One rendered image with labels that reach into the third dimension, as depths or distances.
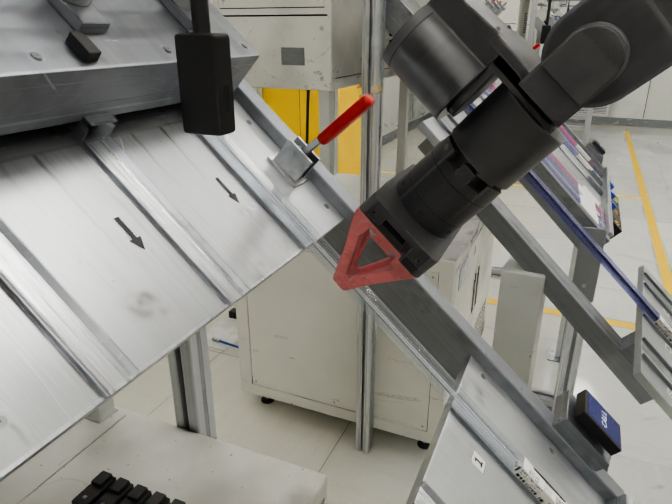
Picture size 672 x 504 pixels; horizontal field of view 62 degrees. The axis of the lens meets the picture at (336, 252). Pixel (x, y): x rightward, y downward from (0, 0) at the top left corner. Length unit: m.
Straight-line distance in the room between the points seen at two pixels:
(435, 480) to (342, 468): 1.24
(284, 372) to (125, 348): 1.42
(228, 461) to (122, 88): 0.52
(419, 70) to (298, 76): 1.03
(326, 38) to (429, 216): 1.00
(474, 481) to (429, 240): 0.19
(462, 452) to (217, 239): 0.25
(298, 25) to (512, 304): 0.85
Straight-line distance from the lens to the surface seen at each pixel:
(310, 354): 1.65
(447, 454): 0.46
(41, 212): 0.36
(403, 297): 0.55
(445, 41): 0.39
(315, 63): 1.39
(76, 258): 0.35
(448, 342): 0.56
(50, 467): 0.85
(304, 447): 1.73
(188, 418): 0.83
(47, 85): 0.37
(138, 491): 0.68
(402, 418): 1.65
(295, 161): 0.52
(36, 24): 0.39
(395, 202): 0.40
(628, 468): 1.86
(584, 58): 0.35
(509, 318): 0.86
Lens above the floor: 1.14
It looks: 22 degrees down
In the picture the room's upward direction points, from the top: straight up
